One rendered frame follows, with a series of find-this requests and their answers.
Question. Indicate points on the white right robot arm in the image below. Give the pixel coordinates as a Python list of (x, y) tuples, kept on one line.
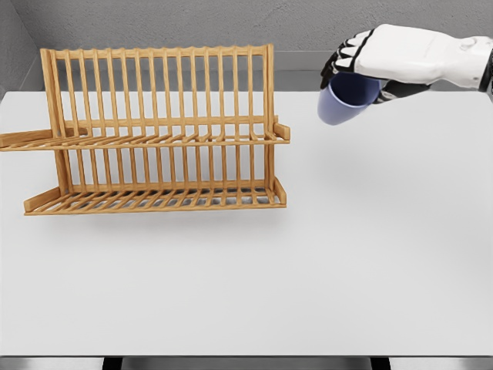
[(471, 63)]

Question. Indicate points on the wooden two-tier dish rack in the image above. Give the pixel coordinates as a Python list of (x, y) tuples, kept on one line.
[(161, 135)]

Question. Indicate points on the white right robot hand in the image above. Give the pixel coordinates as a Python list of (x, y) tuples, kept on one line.
[(400, 54)]

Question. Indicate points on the blue cup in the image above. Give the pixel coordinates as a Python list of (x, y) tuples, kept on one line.
[(343, 102)]

